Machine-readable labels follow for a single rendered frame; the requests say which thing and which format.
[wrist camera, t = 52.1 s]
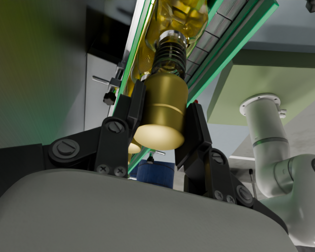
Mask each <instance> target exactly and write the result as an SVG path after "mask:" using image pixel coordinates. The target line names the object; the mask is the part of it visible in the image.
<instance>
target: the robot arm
mask: <svg viewBox="0 0 315 252"><path fill-rule="evenodd" d="M146 87H147V86H146V85H144V82H142V81H139V80H136V83H135V85H134V88H133V91H132V94H131V96H130V97H129V96H126V95H124V94H120V96H119V99H118V101H117V104H116V107H115V110H114V113H113V115H112V116H109V117H106V118H105V119H104V120H103V122H102V125H101V126H100V127H96V128H93V129H89V130H86V131H83V132H79V133H76V134H72V135H69V136H65V137H62V138H59V139H57V140H55V141H53V142H52V143H51V144H48V145H42V143H39V144H30V145H22V146H14V147H6V148H0V252H298V250H297V248H296V247H295V246H306V247H315V154H310V153H305V154H300V155H297V156H293V157H291V148H290V145H289V141H288V138H287V136H286V133H285V130H284V127H283V124H282V121H281V118H285V117H286V114H285V113H286V112H287V110H286V109H280V104H281V101H280V98H279V97H278V96H277V95H275V94H271V93H262V94H257V95H254V96H251V97H249V98H247V99H246V100H244V101H243V102H242V103H241V104H240V106H239V111H240V113H241V114H242V115H244V116H246V120H247V125H248V129H249V134H250V138H251V143H252V148H253V153H254V159H255V179H256V184H257V186H258V188H259V190H260V191H261V192H262V194H264V195H265V196H266V197H268V198H264V199H261V200H257V199H256V198H255V197H253V196H252V194H251V192H250V191H249V190H248V189H247V188H246V187H245V186H244V185H243V184H242V183H241V182H240V181H239V180H238V179H237V178H236V177H235V176H234V175H233V174H232V173H231V172H230V167H229V162H228V159H227V157H226V156H225V154H224V153H223V152H221V151H220V150H219V149H217V148H213V147H212V144H213V143H212V140H211V136H210V133H209V129H208V126H207V122H206V119H205V115H204V112H203V108H202V105H201V104H199V103H196V102H193V103H190V104H189V105H188V107H187V109H186V133H185V141H184V143H183V145H182V146H180V147H178V148H176V149H174V156H175V166H177V171H178V172H181V173H185V175H184V186H183V191H180V190H175V189H171V188H167V187H162V186H158V185H154V184H149V183H145V182H140V181H136V180H132V179H128V156H129V146H130V144H131V142H132V140H133V137H134V135H135V133H136V131H137V129H138V127H139V125H140V122H141V119H142V113H143V107H144V100H145V93H146Z"/></svg>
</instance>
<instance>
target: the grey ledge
mask: <svg viewBox="0 0 315 252"><path fill-rule="evenodd" d="M118 62H120V63H121V62H122V59H120V58H117V57H115V56H113V55H110V54H108V53H105V52H103V51H100V50H98V49H95V48H93V47H91V48H90V49H89V51H88V52H87V65H86V91H85V117H84V131H87V130H91V129H94V128H97V127H101V126H102V122H103V120H104V119H105V118H107V117H108V116H109V112H110V108H111V105H107V104H106V103H104V102H103V100H104V96H105V94H106V93H108V92H109V91H108V87H109V86H108V85H105V84H102V83H99V82H97V81H94V80H92V77H93V76H97V77H99V78H102V79H105V80H107V81H111V78H115V76H116V68H117V65H118Z"/></svg>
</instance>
